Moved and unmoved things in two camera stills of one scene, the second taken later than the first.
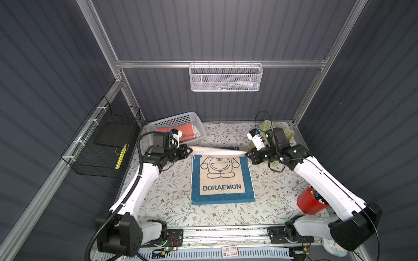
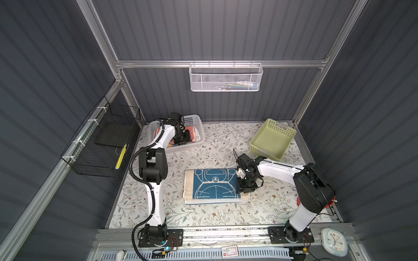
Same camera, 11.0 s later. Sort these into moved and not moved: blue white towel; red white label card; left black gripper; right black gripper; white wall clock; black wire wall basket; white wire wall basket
Moved: left black gripper; blue white towel; right black gripper
Not moved: black wire wall basket; white wall clock; red white label card; white wire wall basket
